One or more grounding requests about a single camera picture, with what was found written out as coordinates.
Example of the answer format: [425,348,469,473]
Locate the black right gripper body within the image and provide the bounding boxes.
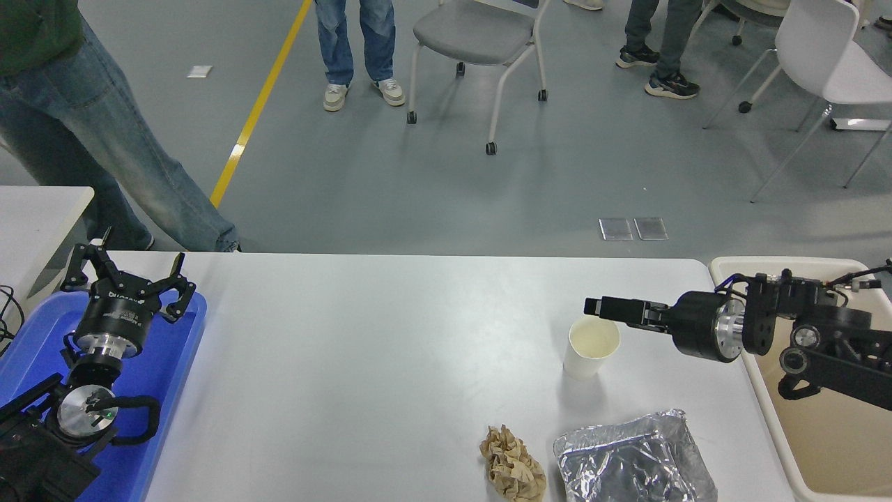
[670,291,730,362]

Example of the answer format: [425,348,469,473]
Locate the black cable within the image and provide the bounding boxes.
[0,284,26,356]

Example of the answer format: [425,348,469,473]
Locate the blue plastic tray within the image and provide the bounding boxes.
[0,289,208,502]

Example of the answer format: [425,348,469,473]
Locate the tan paper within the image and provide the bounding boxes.
[479,424,548,502]

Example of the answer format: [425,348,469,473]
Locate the foil tray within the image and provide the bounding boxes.
[554,409,718,502]

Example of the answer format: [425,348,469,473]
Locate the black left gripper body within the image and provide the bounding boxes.
[73,280,164,345]

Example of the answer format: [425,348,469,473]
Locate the white side table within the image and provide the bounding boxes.
[0,185,96,314]

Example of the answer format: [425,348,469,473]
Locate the white paper cup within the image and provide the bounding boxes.
[563,314,621,381]

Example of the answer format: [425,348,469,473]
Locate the wheeled office chair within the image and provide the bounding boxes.
[707,0,792,47]

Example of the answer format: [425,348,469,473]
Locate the grey seat wheeled chair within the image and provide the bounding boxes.
[406,0,551,155]

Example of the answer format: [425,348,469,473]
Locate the large pale plastic bin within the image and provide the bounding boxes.
[709,257,892,502]

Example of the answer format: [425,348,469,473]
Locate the white plastic chair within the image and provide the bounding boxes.
[704,0,892,204]

